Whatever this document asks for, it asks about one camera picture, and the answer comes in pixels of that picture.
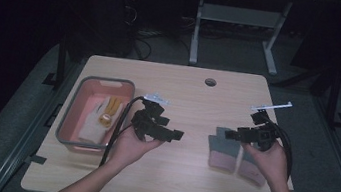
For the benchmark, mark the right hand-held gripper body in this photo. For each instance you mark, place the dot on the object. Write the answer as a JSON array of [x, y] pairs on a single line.
[[265, 134]]

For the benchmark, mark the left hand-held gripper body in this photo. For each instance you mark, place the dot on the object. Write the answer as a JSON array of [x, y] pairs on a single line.
[[147, 123]]

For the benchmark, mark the grey pink fingerless glove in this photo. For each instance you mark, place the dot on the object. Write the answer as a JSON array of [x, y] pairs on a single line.
[[250, 173], [223, 150]]

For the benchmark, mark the beige glove animal face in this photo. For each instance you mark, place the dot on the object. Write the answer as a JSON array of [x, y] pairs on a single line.
[[94, 132]]

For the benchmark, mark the pink basin grey rim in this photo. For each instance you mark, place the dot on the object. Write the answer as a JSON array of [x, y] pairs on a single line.
[[85, 97]]

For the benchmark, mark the person's right hand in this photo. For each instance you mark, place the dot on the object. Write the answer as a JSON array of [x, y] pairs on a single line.
[[270, 164]]

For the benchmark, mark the person's left hand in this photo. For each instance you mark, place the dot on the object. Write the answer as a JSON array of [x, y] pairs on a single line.
[[127, 150]]

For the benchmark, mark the white metal desk frame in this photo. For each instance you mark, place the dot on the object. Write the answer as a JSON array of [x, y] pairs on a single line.
[[237, 15]]

